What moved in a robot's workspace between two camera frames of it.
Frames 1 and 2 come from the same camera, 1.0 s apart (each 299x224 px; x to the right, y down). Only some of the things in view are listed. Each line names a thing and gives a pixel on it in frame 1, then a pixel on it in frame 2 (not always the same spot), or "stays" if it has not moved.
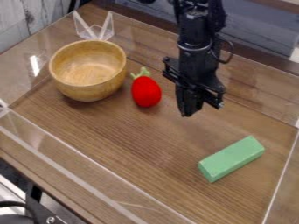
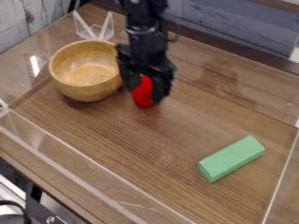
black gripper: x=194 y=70 -> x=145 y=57
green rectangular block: x=230 y=158 stays
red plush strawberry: x=145 y=88 stays
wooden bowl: x=89 y=69 stays
